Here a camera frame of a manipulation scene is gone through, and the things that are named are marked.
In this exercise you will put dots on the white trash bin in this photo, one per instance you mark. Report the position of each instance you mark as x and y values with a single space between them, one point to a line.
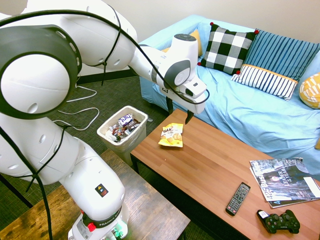
135 140

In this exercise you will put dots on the rustic wooden robot table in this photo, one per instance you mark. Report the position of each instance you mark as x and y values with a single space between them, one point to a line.
150 207

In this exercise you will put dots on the navy white striped pillow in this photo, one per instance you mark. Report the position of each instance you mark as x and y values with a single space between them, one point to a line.
267 81

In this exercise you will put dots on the blue striped pillow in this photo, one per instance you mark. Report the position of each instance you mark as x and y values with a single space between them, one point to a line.
280 55

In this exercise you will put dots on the yellow chip bag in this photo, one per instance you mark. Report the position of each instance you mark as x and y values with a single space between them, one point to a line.
171 136

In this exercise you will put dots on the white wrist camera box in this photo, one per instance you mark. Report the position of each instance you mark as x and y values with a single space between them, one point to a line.
194 88

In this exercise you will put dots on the brown object at sofa edge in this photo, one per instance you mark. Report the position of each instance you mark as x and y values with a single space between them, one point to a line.
317 143

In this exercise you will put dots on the purple white drink box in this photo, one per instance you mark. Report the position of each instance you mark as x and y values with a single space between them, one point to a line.
125 120

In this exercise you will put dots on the brown snack wrapper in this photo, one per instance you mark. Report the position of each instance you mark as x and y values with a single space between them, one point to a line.
136 123

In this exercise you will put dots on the black white checked pillow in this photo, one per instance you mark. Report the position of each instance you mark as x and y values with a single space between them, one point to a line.
227 47

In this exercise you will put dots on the yellow white patterned pillow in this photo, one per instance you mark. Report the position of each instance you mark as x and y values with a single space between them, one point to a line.
311 91

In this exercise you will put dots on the white crumpled paper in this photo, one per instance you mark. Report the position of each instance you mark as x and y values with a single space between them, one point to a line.
110 136

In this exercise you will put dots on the black game controller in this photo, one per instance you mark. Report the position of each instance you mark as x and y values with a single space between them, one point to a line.
282 222

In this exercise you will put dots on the wooden coffee table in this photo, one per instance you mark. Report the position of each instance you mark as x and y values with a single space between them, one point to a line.
205 165

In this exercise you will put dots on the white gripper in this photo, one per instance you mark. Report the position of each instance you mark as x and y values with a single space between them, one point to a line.
195 104

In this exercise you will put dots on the business magazine with dark cover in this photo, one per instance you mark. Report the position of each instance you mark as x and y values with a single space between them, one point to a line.
280 178

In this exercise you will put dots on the plain yellow pillow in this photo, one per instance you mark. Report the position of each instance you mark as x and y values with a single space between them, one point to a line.
197 42

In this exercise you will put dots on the light blue sofa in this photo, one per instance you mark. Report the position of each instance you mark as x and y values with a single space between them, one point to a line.
250 117

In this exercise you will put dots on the black remote control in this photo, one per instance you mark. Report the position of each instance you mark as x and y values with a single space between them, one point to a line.
238 198

